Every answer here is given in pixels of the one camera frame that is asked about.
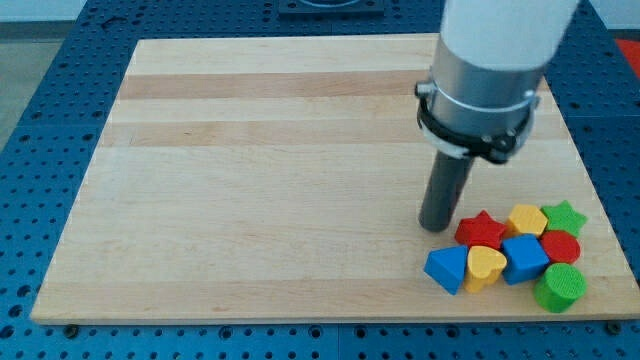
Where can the red object at right edge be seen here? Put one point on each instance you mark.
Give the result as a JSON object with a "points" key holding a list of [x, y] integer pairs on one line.
{"points": [[631, 52]]}

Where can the green circle block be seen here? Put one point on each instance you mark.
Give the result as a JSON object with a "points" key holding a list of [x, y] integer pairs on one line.
{"points": [[560, 287]]}

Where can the blue square block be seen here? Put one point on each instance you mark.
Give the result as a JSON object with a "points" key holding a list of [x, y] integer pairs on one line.
{"points": [[526, 259]]}

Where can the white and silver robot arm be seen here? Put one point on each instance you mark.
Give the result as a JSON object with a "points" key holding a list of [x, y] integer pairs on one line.
{"points": [[480, 97]]}

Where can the light wooden board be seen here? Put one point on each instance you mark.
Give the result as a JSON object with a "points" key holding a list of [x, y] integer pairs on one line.
{"points": [[262, 180]]}

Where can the blue triangle block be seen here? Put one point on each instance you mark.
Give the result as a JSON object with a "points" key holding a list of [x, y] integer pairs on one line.
{"points": [[447, 267]]}

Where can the yellow hexagon block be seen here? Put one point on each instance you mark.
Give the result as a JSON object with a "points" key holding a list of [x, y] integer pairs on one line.
{"points": [[525, 219]]}

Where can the green star block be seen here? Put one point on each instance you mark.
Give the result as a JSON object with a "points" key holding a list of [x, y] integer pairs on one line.
{"points": [[563, 217]]}

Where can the black cylindrical pointer tool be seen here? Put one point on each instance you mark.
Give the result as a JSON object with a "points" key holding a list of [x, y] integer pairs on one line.
{"points": [[446, 183]]}

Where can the red circle block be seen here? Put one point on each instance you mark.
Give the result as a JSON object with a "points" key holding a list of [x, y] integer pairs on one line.
{"points": [[560, 246]]}

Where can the red star block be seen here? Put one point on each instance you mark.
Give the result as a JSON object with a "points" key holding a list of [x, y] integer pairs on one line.
{"points": [[481, 230]]}

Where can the yellow heart block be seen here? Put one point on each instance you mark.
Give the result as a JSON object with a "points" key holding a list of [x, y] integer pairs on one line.
{"points": [[484, 267]]}

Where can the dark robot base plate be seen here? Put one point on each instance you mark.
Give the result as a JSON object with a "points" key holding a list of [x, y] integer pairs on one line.
{"points": [[330, 7]]}

